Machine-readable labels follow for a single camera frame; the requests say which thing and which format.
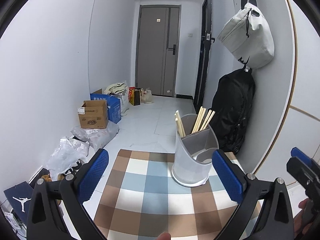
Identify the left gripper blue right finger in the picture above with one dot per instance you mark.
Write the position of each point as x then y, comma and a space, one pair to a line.
275, 219

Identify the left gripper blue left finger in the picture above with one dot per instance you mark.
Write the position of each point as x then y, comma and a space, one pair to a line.
44, 217

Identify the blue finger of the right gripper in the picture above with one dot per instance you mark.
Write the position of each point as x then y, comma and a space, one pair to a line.
295, 152

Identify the wooden chopstick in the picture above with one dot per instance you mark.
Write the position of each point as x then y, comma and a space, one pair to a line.
181, 124
178, 127
204, 110
198, 119
209, 116

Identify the white plastic utensil holder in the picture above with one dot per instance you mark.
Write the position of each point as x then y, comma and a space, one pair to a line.
193, 154

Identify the right hand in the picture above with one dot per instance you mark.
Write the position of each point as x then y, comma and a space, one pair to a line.
298, 228

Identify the left hand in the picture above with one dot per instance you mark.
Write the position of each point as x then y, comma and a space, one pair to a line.
164, 236

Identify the brown shoes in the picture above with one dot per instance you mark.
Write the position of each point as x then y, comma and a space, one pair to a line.
46, 176

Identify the blue Jordan shoe box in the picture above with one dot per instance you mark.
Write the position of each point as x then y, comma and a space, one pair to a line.
19, 197

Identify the white plastic bag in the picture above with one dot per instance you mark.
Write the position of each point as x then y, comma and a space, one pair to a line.
65, 156

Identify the black backpack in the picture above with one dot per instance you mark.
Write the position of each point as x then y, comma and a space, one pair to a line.
232, 104

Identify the grey plastic mailer bag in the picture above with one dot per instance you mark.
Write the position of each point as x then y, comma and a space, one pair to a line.
97, 138

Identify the checkered tablecloth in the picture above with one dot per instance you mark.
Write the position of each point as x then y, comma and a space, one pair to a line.
141, 200

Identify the brown cardboard box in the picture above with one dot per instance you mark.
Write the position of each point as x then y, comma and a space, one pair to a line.
93, 114

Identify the blue cardboard box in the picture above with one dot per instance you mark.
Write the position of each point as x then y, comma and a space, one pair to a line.
113, 105

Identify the grey sling bag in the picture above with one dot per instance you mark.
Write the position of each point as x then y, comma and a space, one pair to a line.
248, 37

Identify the beige cloth bag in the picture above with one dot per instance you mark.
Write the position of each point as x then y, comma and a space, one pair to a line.
117, 88

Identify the red snack bag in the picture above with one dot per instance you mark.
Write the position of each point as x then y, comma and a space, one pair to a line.
134, 96

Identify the beige plastic bag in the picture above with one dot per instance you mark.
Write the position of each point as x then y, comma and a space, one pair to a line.
146, 96

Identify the grey entrance door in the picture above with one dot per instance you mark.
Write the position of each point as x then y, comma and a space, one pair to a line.
157, 48

